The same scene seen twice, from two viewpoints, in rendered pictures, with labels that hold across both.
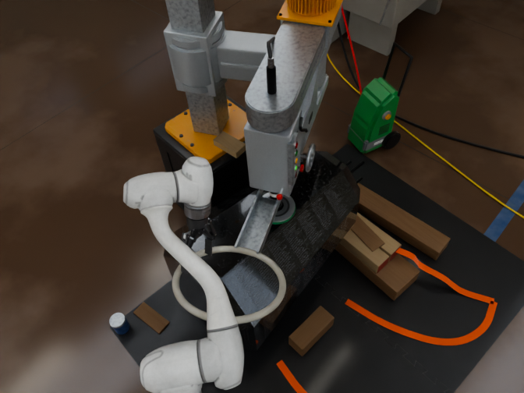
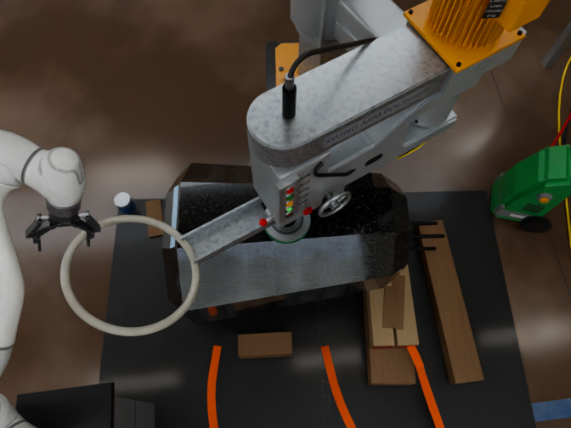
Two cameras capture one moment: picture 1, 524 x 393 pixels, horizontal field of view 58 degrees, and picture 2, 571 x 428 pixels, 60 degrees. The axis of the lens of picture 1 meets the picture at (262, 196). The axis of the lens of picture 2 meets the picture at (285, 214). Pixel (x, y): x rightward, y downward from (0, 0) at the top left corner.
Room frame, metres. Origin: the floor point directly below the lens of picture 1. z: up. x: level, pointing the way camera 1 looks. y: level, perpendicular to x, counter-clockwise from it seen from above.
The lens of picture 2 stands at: (0.91, -0.59, 2.94)
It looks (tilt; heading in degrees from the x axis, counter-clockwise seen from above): 67 degrees down; 37
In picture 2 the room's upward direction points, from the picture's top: 1 degrees clockwise
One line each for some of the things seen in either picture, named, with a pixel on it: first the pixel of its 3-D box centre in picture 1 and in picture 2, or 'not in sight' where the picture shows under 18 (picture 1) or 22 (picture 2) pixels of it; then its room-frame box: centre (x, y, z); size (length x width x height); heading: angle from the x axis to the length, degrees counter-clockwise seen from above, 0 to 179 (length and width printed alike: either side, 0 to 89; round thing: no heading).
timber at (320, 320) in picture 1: (311, 331); (265, 345); (1.18, -0.25, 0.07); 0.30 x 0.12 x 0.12; 131
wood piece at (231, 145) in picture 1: (229, 144); not in sight; (2.17, 0.18, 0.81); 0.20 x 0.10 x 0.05; 47
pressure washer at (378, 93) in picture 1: (377, 101); (549, 173); (2.89, -0.98, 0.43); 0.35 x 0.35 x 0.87; 24
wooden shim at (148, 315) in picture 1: (151, 317); (155, 217); (1.38, 0.80, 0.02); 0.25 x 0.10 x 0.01; 49
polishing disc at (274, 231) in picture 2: (276, 206); (286, 219); (1.60, -0.08, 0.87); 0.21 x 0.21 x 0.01
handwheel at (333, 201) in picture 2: (303, 156); (330, 197); (1.66, -0.23, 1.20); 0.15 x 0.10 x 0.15; 158
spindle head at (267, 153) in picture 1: (278, 140); (306, 163); (1.67, -0.11, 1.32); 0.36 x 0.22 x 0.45; 158
